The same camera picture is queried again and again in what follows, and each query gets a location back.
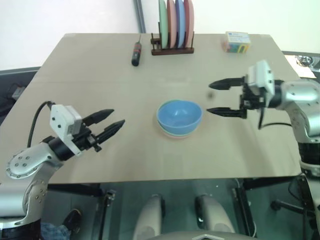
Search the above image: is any grey metal pole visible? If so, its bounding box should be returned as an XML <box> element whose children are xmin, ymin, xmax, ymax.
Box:
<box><xmin>133</xmin><ymin>0</ymin><xmax>147</xmax><ymax>34</ymax></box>

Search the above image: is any shiny metal object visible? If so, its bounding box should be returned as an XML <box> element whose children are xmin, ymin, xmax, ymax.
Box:
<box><xmin>295</xmin><ymin>54</ymin><xmax>316</xmax><ymax>68</ymax></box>

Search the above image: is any green bowl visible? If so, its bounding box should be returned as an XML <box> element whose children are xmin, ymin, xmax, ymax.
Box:
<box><xmin>156</xmin><ymin>99</ymin><xmax>201</xmax><ymax>138</ymax></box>

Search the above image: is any dark pink plate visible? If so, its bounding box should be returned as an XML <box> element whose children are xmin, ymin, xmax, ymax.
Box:
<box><xmin>183</xmin><ymin>0</ymin><xmax>196</xmax><ymax>48</ymax></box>

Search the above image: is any green plate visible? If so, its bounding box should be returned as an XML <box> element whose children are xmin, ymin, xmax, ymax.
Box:
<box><xmin>158</xmin><ymin>0</ymin><xmax>169</xmax><ymax>49</ymax></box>

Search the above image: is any light pink plate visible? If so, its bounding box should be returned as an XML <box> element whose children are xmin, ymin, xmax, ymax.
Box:
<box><xmin>166</xmin><ymin>0</ymin><xmax>177</xmax><ymax>49</ymax></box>

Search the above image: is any blue jeans leg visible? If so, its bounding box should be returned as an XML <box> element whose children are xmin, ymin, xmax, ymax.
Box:
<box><xmin>39</xmin><ymin>221</ymin><xmax>71</xmax><ymax>240</ymax></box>

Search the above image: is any blue plate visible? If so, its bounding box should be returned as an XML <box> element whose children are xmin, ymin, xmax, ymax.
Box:
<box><xmin>174</xmin><ymin>0</ymin><xmax>186</xmax><ymax>49</ymax></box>

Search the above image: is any dark wooden plate rack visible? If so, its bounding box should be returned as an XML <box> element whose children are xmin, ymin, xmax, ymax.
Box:
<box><xmin>150</xmin><ymin>21</ymin><xmax>195</xmax><ymax>56</ymax></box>

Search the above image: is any grey left robot thigh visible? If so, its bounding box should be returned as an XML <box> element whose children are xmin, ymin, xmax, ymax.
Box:
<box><xmin>131</xmin><ymin>193</ymin><xmax>166</xmax><ymax>240</ymax></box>

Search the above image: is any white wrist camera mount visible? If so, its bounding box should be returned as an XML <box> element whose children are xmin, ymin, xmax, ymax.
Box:
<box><xmin>245</xmin><ymin>59</ymin><xmax>276</xmax><ymax>101</ymax></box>
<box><xmin>49</xmin><ymin>104</ymin><xmax>84</xmax><ymax>157</ymax></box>

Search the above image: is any colourful small cardboard box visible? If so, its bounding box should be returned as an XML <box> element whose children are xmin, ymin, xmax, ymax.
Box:
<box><xmin>221</xmin><ymin>31</ymin><xmax>252</xmax><ymax>54</ymax></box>

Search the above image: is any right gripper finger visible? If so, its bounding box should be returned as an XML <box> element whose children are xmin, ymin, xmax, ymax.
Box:
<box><xmin>206</xmin><ymin>107</ymin><xmax>248</xmax><ymax>120</ymax></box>
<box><xmin>208</xmin><ymin>76</ymin><xmax>249</xmax><ymax>91</ymax></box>

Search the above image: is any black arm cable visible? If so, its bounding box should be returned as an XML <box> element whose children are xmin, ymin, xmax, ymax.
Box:
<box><xmin>26</xmin><ymin>100</ymin><xmax>56</xmax><ymax>148</ymax></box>
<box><xmin>257</xmin><ymin>106</ymin><xmax>293</xmax><ymax>130</ymax></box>

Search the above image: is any small grey box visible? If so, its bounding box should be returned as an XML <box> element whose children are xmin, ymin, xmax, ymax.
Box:
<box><xmin>11</xmin><ymin>85</ymin><xmax>26</xmax><ymax>100</ymax></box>

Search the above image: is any black table frame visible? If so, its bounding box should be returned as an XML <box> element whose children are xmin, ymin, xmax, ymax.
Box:
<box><xmin>47</xmin><ymin>176</ymin><xmax>301</xmax><ymax>240</ymax></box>

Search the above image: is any black shoe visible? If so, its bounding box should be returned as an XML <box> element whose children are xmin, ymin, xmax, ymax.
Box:
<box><xmin>62</xmin><ymin>208</ymin><xmax>83</xmax><ymax>236</ymax></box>

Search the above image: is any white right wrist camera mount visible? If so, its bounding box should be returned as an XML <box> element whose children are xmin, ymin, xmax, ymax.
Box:
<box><xmin>245</xmin><ymin>59</ymin><xmax>276</xmax><ymax>101</ymax></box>

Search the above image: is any grey robot thigh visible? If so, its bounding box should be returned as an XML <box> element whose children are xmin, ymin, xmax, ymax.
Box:
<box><xmin>194</xmin><ymin>193</ymin><xmax>236</xmax><ymax>234</ymax></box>
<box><xmin>131</xmin><ymin>193</ymin><xmax>166</xmax><ymax>240</ymax></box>

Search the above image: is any black office chair base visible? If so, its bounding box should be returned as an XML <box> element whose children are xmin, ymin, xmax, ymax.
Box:
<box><xmin>270</xmin><ymin>197</ymin><xmax>320</xmax><ymax>224</ymax></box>

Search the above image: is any grey right robot thigh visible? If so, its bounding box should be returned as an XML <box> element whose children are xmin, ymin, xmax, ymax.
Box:
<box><xmin>194</xmin><ymin>193</ymin><xmax>236</xmax><ymax>234</ymax></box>

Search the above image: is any black red marker pen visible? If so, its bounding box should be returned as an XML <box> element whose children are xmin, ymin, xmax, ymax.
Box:
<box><xmin>131</xmin><ymin>34</ymin><xmax>143</xmax><ymax>67</ymax></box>

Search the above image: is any blue bowl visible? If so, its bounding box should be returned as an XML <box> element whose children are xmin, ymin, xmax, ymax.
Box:
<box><xmin>156</xmin><ymin>100</ymin><xmax>203</xmax><ymax>133</ymax></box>

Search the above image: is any grey robot torso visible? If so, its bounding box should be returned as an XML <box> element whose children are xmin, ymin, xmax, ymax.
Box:
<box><xmin>151</xmin><ymin>230</ymin><xmax>254</xmax><ymax>240</ymax></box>

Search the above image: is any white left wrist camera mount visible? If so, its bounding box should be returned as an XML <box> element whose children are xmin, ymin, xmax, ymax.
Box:
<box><xmin>49</xmin><ymin>104</ymin><xmax>84</xmax><ymax>157</ymax></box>

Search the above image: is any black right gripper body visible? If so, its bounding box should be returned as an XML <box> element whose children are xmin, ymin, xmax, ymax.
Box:
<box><xmin>239</xmin><ymin>83</ymin><xmax>266</xmax><ymax>111</ymax></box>

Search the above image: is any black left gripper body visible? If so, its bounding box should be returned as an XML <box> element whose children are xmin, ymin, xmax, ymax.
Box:
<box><xmin>72</xmin><ymin>124</ymin><xmax>103</xmax><ymax>153</ymax></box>

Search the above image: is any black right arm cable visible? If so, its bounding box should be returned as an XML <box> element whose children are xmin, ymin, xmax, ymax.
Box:
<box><xmin>257</xmin><ymin>106</ymin><xmax>293</xmax><ymax>130</ymax></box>

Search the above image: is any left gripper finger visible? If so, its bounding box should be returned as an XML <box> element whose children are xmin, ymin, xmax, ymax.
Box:
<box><xmin>94</xmin><ymin>119</ymin><xmax>126</xmax><ymax>145</ymax></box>
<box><xmin>81</xmin><ymin>108</ymin><xmax>115</xmax><ymax>127</ymax></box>

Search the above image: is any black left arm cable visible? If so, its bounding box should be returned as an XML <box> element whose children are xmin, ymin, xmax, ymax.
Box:
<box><xmin>26</xmin><ymin>100</ymin><xmax>56</xmax><ymax>148</ymax></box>

